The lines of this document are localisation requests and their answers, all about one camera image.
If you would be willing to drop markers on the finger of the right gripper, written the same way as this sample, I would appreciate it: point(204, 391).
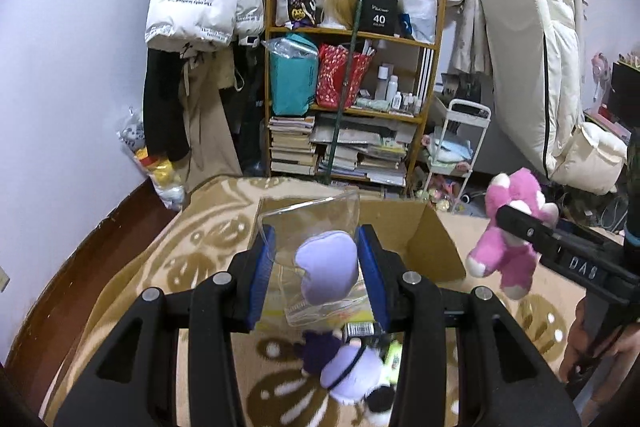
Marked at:
point(525, 226)

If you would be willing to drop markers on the clear bag with purple plush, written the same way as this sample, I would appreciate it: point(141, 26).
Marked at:
point(316, 281)

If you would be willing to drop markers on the white wall outlet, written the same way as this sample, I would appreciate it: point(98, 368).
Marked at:
point(4, 280)

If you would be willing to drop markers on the folded white mattress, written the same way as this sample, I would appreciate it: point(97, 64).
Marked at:
point(535, 67)

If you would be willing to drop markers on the plastic bag of plush toys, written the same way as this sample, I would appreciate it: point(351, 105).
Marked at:
point(166, 182)

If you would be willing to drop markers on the green tea drink carton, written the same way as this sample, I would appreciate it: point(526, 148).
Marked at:
point(392, 362)

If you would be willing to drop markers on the black box marked 40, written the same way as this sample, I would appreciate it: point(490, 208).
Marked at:
point(379, 16)

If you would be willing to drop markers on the cream cushion bag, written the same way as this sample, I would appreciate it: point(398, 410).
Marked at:
point(592, 160)

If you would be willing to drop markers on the purple doll plush toy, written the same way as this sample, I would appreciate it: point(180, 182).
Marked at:
point(350, 371)

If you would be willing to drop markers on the beige patterned plush rug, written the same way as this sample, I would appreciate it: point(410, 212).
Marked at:
point(218, 223)

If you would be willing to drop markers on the beige hanging coat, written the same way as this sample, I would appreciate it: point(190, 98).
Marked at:
point(211, 149)

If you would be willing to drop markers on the black hanging garment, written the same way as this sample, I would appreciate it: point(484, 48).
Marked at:
point(165, 134)

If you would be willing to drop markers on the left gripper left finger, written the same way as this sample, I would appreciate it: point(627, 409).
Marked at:
point(132, 379)

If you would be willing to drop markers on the red gift bag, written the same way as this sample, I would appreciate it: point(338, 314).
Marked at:
point(332, 71)

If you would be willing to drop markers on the white rolling utility cart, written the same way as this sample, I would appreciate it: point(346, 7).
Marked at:
point(449, 155)

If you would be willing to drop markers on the stack of books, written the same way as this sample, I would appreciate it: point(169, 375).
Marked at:
point(290, 148)

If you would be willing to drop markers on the printed cardboard box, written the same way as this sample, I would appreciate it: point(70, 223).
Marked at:
point(410, 228)

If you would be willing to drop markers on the green pole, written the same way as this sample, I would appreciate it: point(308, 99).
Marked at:
point(344, 94)

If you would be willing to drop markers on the teal shopping bag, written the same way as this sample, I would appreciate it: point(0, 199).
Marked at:
point(293, 73)

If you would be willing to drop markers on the black carton with barcode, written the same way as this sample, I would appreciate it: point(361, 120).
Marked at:
point(358, 330)

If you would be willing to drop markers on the person's right hand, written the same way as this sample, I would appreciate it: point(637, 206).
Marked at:
point(624, 348)

